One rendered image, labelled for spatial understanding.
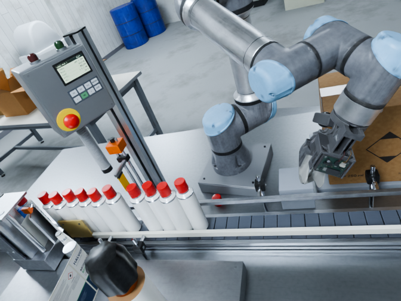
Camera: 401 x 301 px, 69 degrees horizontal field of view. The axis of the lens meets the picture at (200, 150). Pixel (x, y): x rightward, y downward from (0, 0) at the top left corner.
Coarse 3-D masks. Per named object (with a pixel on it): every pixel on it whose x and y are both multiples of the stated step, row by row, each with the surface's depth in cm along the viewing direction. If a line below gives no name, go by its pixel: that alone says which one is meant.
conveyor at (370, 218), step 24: (240, 216) 91; (264, 216) 89; (288, 216) 86; (312, 216) 84; (336, 216) 81; (360, 216) 79; (384, 216) 77; (96, 240) 103; (120, 240) 99; (144, 240) 96; (168, 240) 93
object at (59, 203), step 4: (52, 192) 97; (56, 192) 96; (48, 196) 96; (52, 196) 95; (56, 196) 95; (60, 196) 97; (52, 200) 95; (56, 200) 96; (60, 200) 97; (64, 200) 98; (56, 204) 96; (60, 204) 97; (64, 204) 97; (56, 208) 97; (60, 208) 97; (64, 208) 97; (68, 208) 98; (60, 212) 97; (64, 212) 98; (68, 212) 98; (64, 216) 99; (68, 216) 99; (72, 216) 100
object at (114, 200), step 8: (104, 192) 88; (112, 192) 90; (112, 200) 90; (120, 200) 91; (112, 208) 92; (120, 208) 92; (128, 208) 95; (120, 216) 94; (128, 216) 95; (128, 224) 96; (136, 224) 98
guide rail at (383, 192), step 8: (328, 192) 78; (336, 192) 77; (344, 192) 77; (352, 192) 76; (360, 192) 75; (368, 192) 74; (376, 192) 74; (384, 192) 73; (392, 192) 73; (400, 192) 72; (200, 200) 91; (208, 200) 90; (216, 200) 89; (224, 200) 87; (232, 200) 87; (240, 200) 86; (248, 200) 85; (256, 200) 84; (264, 200) 83; (272, 200) 83; (280, 200) 82; (288, 200) 82; (296, 200) 81
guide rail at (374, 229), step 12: (264, 228) 81; (276, 228) 80; (288, 228) 79; (300, 228) 78; (312, 228) 77; (324, 228) 76; (336, 228) 75; (348, 228) 74; (360, 228) 73; (372, 228) 72; (384, 228) 71; (396, 228) 70
